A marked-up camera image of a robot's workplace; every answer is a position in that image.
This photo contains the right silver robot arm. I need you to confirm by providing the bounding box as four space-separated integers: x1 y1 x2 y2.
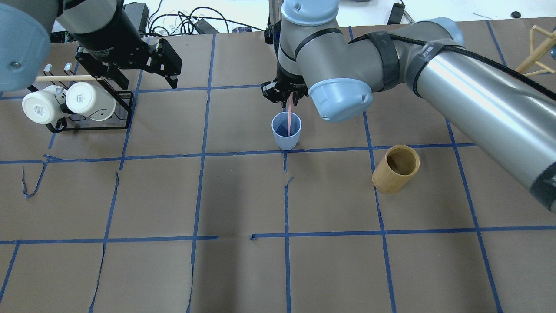
261 0 556 212

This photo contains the black power adapter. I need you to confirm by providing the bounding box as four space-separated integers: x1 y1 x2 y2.
387 2 405 24

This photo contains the pink chopstick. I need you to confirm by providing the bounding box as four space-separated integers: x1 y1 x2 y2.
287 93 294 137

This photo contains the black wire cup rack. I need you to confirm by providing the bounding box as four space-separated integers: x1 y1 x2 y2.
43 63 134 133

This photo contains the wooden rack dowel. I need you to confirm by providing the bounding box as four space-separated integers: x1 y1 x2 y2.
35 75 103 83

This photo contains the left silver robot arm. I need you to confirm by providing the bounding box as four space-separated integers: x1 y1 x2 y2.
0 0 182 92

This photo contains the light blue plastic cup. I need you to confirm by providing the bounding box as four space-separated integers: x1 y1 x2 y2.
271 112 302 151

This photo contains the white mug on rack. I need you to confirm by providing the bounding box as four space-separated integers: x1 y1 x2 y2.
22 85 69 125
66 82 116 121

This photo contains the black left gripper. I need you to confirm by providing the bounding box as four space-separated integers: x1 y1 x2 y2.
75 38 182 90

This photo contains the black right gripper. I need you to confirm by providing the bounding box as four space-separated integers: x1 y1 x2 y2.
261 65 308 107

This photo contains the wooden stick stand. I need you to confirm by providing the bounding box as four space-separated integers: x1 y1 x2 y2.
516 25 556 77

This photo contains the bamboo wooden cup holder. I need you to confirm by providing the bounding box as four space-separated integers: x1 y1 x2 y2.
373 145 420 194

